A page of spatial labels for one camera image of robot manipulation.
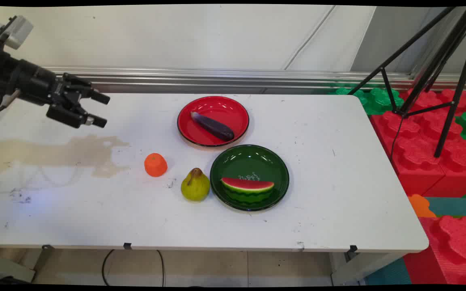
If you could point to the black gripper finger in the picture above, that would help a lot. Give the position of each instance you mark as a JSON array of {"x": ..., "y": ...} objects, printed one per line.
[
  {"x": 85, "y": 92},
  {"x": 69, "y": 115}
]

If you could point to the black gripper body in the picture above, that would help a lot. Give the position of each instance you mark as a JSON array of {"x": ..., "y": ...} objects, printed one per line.
[{"x": 30, "y": 83}]

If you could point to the purple toy eggplant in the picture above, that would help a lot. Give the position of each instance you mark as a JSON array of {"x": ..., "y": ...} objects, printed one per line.
[{"x": 214, "y": 126}]

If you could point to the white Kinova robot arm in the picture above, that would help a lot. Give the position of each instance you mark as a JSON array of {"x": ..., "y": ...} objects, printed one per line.
[{"x": 18, "y": 30}]

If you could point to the orange toy fruit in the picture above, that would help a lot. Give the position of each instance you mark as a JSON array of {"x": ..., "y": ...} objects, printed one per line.
[{"x": 155, "y": 165}]

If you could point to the red round plate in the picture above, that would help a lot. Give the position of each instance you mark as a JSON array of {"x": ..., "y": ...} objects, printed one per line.
[{"x": 221, "y": 107}]

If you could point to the green toy pear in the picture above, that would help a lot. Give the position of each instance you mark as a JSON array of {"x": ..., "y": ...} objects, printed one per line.
[{"x": 195, "y": 186}]

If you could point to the grey table leg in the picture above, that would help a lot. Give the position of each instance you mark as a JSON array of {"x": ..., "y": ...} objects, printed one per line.
[
  {"x": 10, "y": 268},
  {"x": 362, "y": 264}
]

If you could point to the green round plate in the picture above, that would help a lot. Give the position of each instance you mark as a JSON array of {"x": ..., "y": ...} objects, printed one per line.
[{"x": 249, "y": 163}]

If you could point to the toy watermelon slice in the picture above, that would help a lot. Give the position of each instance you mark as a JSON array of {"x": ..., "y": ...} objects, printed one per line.
[{"x": 247, "y": 190}]

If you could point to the large red foam block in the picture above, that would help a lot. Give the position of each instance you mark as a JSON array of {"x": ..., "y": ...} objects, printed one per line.
[{"x": 423, "y": 145}]

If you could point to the orange foam piece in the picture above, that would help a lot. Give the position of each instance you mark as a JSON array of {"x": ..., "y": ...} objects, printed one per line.
[{"x": 420, "y": 206}]

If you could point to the black tripod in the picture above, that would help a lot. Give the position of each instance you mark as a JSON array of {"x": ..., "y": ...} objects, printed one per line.
[{"x": 443, "y": 52}]

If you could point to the aluminium rail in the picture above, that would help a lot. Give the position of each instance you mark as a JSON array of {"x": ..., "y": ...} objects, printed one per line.
[{"x": 217, "y": 77}]

